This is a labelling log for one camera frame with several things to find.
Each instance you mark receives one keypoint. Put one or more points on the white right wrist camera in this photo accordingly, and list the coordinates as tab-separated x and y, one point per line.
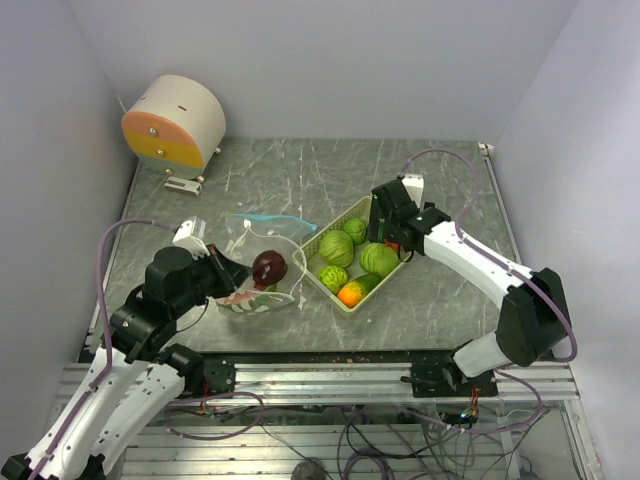
414	185

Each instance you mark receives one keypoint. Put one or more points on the small white metal bracket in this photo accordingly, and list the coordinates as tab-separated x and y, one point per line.
184	186

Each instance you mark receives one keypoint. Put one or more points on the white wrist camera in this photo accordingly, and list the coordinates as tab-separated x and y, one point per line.
414	185
189	236

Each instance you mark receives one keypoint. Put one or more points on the watermelon slice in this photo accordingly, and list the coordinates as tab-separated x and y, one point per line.
254	301

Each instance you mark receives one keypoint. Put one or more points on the clear polka dot zip bag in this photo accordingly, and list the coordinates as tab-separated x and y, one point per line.
271	246

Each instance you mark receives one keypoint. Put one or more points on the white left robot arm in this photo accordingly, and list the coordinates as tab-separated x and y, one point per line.
136	372

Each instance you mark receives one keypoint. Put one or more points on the clear blue-zipper plastic bag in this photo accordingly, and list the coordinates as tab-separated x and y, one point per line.
291	227

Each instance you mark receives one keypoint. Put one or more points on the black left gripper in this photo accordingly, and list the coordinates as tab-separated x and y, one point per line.
229	274

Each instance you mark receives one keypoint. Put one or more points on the light green cabbage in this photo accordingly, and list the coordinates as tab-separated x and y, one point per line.
337	248

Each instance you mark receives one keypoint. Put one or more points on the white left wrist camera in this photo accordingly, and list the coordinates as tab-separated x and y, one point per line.
189	236

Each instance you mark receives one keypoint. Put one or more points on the aluminium rail base frame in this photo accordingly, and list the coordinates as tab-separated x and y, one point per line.
343	381

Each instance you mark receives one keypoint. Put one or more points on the green cabbage right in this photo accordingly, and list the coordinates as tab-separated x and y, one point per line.
378	259

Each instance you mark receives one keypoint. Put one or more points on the pale green plastic basket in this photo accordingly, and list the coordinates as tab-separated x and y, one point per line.
310	262

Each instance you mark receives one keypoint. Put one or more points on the orange green mango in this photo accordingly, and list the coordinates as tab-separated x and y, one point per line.
357	289

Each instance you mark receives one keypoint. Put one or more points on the green custard apple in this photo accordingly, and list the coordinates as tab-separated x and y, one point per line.
334	278

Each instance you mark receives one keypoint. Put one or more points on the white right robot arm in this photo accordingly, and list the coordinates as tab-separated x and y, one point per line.
533	314

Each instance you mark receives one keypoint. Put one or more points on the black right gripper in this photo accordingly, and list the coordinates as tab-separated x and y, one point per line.
375	222

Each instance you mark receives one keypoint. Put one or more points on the round cream drawer cabinet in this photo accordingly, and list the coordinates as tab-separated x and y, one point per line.
175	127

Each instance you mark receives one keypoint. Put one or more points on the dark red plum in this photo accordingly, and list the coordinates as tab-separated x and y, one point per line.
269	268

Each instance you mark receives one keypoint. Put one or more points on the small green cabbage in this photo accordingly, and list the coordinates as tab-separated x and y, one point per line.
356	229

